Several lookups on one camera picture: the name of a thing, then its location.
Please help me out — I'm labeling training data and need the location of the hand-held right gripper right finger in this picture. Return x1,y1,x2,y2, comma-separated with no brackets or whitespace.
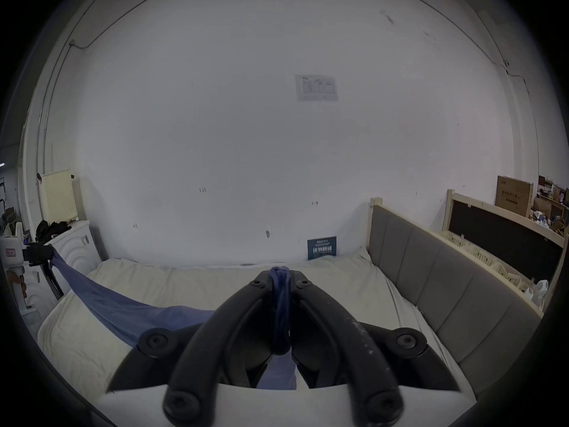
289,270,461,427

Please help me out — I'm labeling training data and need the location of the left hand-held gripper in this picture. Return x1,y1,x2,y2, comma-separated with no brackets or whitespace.
0,222,57,316

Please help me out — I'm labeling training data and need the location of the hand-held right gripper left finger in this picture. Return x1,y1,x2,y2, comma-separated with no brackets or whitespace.
107,270,285,427

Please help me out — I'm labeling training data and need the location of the dark blue garment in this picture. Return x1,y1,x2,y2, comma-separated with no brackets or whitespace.
50,244,298,391

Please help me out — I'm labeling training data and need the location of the person's left hand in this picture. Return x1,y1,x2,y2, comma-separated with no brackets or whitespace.
5,269,28,307

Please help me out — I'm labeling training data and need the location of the black cloth bundle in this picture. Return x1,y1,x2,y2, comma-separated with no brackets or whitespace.
35,220,70,242

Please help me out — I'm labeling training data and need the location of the white washing machine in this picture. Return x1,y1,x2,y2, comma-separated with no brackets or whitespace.
44,219,110,302

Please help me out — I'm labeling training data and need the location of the white pegboard panel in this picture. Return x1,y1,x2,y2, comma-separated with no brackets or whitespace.
37,169,81,224

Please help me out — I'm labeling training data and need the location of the bed with beige sheet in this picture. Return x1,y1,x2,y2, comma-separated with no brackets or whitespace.
37,247,477,417

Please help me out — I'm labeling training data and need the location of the blue sign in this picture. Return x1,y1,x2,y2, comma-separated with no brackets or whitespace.
307,237,338,261

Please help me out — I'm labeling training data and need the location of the grey padded headboard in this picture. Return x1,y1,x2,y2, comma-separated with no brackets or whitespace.
368,197,544,402

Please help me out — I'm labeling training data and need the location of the white plastic bag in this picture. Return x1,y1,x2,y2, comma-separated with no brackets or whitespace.
530,280,551,307

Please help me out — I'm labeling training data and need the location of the brown carton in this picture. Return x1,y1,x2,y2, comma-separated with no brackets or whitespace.
495,175,534,219

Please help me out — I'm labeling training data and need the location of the white paper sheet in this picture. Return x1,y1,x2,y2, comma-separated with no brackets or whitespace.
295,74,339,102

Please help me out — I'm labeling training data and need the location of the wooden bed frame black panel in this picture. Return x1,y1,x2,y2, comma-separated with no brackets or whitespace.
444,189,569,307

